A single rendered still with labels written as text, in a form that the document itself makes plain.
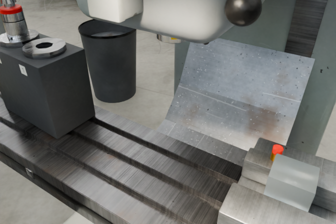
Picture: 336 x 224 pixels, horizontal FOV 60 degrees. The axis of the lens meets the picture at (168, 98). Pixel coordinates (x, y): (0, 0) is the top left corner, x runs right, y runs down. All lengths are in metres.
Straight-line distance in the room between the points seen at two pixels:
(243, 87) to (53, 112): 0.46
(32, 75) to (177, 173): 0.36
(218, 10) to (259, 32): 0.49
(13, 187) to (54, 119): 1.42
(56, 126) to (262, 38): 0.53
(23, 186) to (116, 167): 1.47
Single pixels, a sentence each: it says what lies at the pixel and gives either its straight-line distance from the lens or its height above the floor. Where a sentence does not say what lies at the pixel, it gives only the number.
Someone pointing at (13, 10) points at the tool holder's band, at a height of 1.25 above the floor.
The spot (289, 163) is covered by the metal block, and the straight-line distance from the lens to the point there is 0.46.
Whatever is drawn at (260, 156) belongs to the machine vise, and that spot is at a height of 1.09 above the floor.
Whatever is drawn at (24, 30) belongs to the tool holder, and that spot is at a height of 1.20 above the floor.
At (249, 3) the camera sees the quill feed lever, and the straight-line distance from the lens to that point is 0.24.
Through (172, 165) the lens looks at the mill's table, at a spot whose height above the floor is 0.98.
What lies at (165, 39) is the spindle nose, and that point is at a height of 1.29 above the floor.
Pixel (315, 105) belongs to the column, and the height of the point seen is 1.02.
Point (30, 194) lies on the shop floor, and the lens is 2.01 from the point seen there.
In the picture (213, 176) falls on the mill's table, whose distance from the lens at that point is 0.63.
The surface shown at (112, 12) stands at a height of 1.35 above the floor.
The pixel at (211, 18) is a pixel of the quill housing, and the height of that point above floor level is 1.34.
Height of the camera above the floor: 1.43
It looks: 33 degrees down
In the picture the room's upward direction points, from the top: straight up
